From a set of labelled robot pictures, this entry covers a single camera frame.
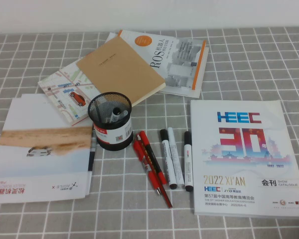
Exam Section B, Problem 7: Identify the red gel pen clear tip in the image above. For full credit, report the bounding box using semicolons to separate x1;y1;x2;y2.
132;140;162;197

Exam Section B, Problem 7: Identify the white marker black cap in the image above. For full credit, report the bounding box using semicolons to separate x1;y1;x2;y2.
109;107;122;124
159;128;178;190

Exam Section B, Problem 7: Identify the black mesh pen holder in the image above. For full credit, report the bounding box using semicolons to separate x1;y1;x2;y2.
87;92;135;151

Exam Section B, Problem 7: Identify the thin dark red pencil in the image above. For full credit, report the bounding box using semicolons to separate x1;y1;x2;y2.
136;134;173;209

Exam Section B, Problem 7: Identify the white orange ROS book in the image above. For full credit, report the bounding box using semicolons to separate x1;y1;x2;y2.
117;29;207;91

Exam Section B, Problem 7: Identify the white ROS robot book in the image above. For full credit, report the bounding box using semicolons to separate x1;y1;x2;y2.
107;31;210;99

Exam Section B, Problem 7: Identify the map cover book red car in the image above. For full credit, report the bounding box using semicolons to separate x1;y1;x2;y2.
37;58;98;127

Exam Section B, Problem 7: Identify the HEEC show catalogue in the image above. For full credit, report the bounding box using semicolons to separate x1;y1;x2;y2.
190;99;299;220

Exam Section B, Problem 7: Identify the brown kraft notebook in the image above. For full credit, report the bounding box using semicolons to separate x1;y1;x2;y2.
76;36;166;107

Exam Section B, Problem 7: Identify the red black pen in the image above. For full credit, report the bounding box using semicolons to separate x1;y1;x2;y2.
138;130;167;185

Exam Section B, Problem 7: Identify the white AgileX desert brochure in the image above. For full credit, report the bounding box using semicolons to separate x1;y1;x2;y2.
0;96;94;205

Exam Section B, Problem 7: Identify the grey white checked tablecloth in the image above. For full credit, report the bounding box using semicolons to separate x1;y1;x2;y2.
0;26;299;239

